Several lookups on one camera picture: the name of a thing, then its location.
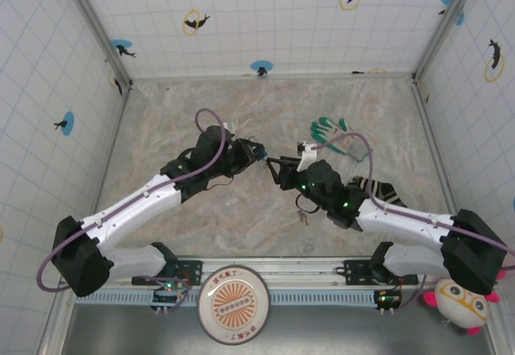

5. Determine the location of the green and white work glove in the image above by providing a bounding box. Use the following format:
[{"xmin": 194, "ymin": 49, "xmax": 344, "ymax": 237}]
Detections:
[{"xmin": 310, "ymin": 116, "xmax": 373, "ymax": 164}]

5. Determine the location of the round plate with orange print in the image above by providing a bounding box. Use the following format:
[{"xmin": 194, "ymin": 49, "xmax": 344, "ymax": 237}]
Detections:
[{"xmin": 196, "ymin": 265, "xmax": 270, "ymax": 341}]

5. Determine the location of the plush toy with glasses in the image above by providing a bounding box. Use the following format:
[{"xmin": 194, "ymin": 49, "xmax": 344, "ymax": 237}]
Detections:
[{"xmin": 422, "ymin": 270, "xmax": 508, "ymax": 336}]

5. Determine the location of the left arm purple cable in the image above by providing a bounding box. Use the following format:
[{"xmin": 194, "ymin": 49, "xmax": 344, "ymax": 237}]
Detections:
[{"xmin": 35, "ymin": 107, "xmax": 226, "ymax": 312}]

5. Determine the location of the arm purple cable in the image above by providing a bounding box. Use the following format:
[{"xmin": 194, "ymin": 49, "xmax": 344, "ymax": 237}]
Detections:
[
  {"xmin": 311, "ymin": 131, "xmax": 515, "ymax": 312},
  {"xmin": 35, "ymin": 107, "xmax": 226, "ymax": 312}
]

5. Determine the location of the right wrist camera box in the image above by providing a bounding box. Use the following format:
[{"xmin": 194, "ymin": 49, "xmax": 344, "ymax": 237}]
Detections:
[{"xmin": 295, "ymin": 140, "xmax": 319, "ymax": 171}]

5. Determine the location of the right gripper thin black wire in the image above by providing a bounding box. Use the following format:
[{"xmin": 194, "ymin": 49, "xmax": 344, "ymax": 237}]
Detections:
[{"xmin": 295, "ymin": 192, "xmax": 322, "ymax": 214}]

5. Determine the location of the gripper thin black wire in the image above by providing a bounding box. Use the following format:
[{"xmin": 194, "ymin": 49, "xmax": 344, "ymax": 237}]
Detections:
[
  {"xmin": 295, "ymin": 192, "xmax": 322, "ymax": 214},
  {"xmin": 204, "ymin": 176, "xmax": 235, "ymax": 192}
]

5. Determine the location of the left gripper thin black wire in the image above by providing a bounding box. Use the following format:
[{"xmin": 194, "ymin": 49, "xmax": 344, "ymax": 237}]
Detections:
[{"xmin": 204, "ymin": 176, "xmax": 235, "ymax": 192}]

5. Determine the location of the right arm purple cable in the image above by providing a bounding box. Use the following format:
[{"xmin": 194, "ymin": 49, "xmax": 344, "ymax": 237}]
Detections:
[{"xmin": 311, "ymin": 131, "xmax": 515, "ymax": 312}]

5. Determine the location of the aluminium mounting rail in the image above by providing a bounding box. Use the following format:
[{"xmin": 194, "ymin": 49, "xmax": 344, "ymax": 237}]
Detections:
[{"xmin": 60, "ymin": 256, "xmax": 492, "ymax": 290}]

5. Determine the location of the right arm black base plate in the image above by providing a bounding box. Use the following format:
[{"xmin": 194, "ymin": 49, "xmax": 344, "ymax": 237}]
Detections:
[{"xmin": 344, "ymin": 258, "xmax": 419, "ymax": 286}]

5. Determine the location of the aluminium table side rail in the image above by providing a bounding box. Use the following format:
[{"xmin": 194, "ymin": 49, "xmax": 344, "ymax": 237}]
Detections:
[
  {"xmin": 82, "ymin": 85, "xmax": 134, "ymax": 256},
  {"xmin": 412, "ymin": 76, "xmax": 459, "ymax": 219}
]

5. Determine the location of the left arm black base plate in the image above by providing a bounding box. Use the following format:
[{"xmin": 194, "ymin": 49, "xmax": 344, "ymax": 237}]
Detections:
[{"xmin": 131, "ymin": 258, "xmax": 204, "ymax": 287}]

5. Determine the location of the aluminium frame post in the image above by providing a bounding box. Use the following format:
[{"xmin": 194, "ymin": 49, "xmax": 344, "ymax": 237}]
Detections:
[
  {"xmin": 59, "ymin": 0, "xmax": 133, "ymax": 90},
  {"xmin": 412, "ymin": 0, "xmax": 484, "ymax": 82}
]

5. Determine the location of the white slotted cable duct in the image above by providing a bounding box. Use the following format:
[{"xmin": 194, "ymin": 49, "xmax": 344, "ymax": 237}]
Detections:
[{"xmin": 74, "ymin": 290, "xmax": 381, "ymax": 306}]

